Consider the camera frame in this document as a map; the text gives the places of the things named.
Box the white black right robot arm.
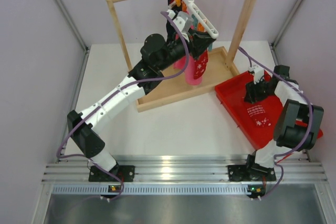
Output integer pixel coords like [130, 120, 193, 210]
[244, 65, 324, 181]

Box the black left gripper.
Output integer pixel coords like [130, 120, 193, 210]
[156, 28, 215, 71]

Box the pink towel sock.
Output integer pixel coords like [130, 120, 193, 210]
[173, 56, 203, 86]

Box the red patterned sock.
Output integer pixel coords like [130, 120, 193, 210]
[246, 104, 272, 127]
[193, 50, 208, 80]

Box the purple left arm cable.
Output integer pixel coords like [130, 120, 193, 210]
[56, 10, 190, 202]

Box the wooden clothes rack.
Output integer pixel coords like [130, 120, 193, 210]
[106, 0, 256, 112]

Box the aluminium mounting rail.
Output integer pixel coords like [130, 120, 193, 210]
[42, 154, 328, 184]

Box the black christmas sock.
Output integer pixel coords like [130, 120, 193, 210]
[166, 0, 176, 42]

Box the teal end clothes peg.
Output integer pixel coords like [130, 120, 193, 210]
[207, 43, 213, 52]

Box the red plastic tray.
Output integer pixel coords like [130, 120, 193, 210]
[215, 71, 323, 150]

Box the white clip hanger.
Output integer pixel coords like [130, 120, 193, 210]
[181, 0, 219, 39]

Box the perforated cable duct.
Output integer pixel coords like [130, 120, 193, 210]
[52, 183, 266, 196]

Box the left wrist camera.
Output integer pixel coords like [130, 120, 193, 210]
[173, 12, 193, 33]

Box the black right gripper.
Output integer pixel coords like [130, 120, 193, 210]
[244, 76, 274, 104]

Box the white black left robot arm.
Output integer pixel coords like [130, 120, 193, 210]
[67, 29, 215, 180]

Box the teal middle clothes peg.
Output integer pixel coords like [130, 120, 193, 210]
[192, 15, 198, 29]

